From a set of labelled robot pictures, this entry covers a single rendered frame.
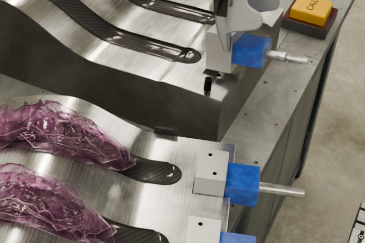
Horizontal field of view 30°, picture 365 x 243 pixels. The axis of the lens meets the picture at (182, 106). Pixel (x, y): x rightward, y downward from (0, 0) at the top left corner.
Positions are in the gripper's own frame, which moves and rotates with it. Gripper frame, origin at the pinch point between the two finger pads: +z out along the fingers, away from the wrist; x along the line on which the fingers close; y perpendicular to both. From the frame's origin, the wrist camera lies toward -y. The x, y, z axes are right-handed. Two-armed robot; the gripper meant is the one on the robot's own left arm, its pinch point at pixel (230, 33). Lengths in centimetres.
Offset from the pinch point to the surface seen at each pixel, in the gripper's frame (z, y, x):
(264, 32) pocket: 5.2, 0.5, 13.9
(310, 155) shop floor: 81, -8, 99
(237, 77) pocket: 7.9, 0.2, 3.0
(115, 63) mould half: 4.9, -14.5, -5.4
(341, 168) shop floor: 83, 2, 98
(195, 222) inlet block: 10.9, 6.1, -25.5
